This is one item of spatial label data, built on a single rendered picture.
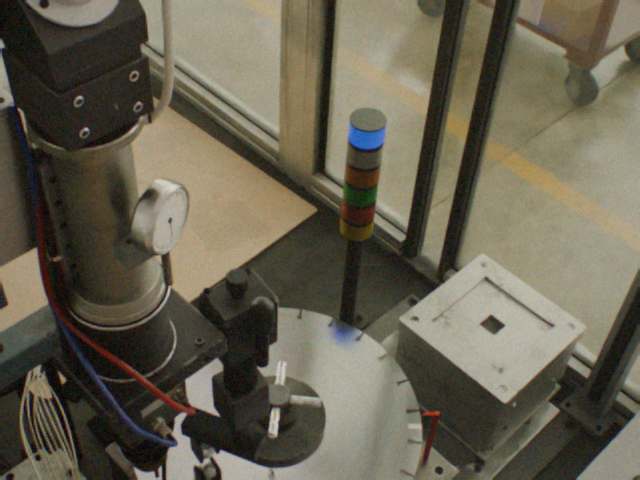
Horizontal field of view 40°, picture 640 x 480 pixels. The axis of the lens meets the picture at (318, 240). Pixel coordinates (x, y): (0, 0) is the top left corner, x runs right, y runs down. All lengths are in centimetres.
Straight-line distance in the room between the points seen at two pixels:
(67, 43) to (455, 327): 81
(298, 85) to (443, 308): 46
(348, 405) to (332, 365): 6
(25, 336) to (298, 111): 66
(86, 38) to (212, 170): 111
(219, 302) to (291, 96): 78
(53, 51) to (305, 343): 67
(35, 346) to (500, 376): 56
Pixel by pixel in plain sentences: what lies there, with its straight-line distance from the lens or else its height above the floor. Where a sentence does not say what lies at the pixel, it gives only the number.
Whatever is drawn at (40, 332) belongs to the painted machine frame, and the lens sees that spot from 100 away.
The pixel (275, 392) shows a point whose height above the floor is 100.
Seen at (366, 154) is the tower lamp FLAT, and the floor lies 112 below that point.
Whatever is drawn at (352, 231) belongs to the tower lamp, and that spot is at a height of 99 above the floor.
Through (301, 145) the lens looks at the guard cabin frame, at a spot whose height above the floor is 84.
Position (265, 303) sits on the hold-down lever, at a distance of 69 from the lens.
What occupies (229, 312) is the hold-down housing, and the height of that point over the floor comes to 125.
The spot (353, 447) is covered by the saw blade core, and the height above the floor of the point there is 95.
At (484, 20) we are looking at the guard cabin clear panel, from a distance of 114.
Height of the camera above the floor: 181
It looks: 46 degrees down
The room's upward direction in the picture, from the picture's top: 4 degrees clockwise
